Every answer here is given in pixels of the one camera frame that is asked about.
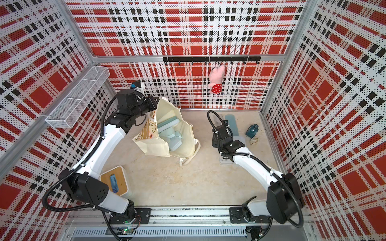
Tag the white box wooden lid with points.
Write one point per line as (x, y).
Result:
(117, 181)

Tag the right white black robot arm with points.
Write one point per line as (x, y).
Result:
(284, 201)

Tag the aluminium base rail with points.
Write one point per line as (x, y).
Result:
(210, 223)

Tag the pink plush pig toy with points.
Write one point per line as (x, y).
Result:
(216, 77)

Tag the light blue box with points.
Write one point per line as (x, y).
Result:
(169, 123)
(241, 139)

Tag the cream floral canvas bag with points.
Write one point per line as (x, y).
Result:
(178, 141)

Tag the black wall hook rail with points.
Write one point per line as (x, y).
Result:
(216, 59)

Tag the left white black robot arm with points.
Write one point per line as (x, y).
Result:
(81, 182)

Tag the teal alarm clock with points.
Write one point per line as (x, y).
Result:
(252, 131)

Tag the white wire mesh shelf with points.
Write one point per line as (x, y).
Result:
(69, 110)

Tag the light blue box in bag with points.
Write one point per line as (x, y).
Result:
(169, 123)

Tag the teal pencil case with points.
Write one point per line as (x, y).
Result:
(232, 123)

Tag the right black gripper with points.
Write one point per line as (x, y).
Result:
(214, 143)

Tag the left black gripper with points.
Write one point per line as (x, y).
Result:
(153, 105)

